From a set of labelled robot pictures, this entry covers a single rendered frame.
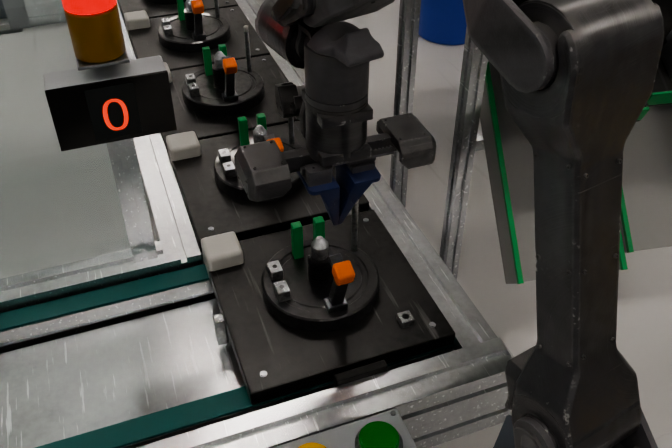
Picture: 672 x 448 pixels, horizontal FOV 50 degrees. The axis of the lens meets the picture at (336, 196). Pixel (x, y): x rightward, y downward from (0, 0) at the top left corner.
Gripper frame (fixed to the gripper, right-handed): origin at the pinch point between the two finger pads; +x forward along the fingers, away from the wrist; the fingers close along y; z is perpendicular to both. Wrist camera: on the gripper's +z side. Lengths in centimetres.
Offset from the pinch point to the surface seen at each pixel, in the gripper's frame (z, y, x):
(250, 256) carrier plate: 13.7, 6.4, 18.1
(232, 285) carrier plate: 9.4, 9.8, 18.1
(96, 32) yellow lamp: 14.7, 19.1, -14.1
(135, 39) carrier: 83, 11, 19
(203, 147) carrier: 40.3, 6.8, 18.4
